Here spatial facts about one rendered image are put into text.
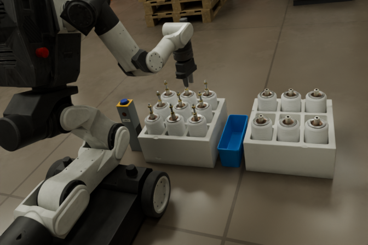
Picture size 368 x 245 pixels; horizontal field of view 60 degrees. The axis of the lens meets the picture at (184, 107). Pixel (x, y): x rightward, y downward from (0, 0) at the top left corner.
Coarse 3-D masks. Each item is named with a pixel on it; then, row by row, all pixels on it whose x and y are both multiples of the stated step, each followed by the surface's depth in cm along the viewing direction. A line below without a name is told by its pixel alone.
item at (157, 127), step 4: (160, 116) 165; (160, 120) 163; (148, 124) 162; (152, 124) 162; (156, 124) 162; (160, 124) 164; (148, 128) 164; (152, 128) 163; (156, 128) 163; (160, 128) 165; (164, 128) 168; (148, 132) 166; (152, 132) 165; (156, 132) 165; (160, 132) 166
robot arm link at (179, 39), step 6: (186, 24) 128; (180, 30) 126; (186, 30) 128; (192, 30) 132; (168, 36) 126; (174, 36) 125; (180, 36) 125; (186, 36) 128; (174, 42) 125; (180, 42) 126; (186, 42) 129; (180, 48) 129
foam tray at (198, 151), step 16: (192, 112) 177; (224, 112) 180; (144, 128) 171; (208, 128) 164; (144, 144) 167; (160, 144) 164; (176, 144) 160; (192, 144) 157; (208, 144) 153; (160, 160) 170; (176, 160) 167; (192, 160) 163; (208, 160) 159
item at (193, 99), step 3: (180, 96) 179; (192, 96) 177; (195, 96) 178; (183, 99) 177; (186, 99) 176; (189, 99) 176; (192, 99) 177; (195, 99) 179; (189, 102) 177; (192, 102) 177; (195, 102) 179
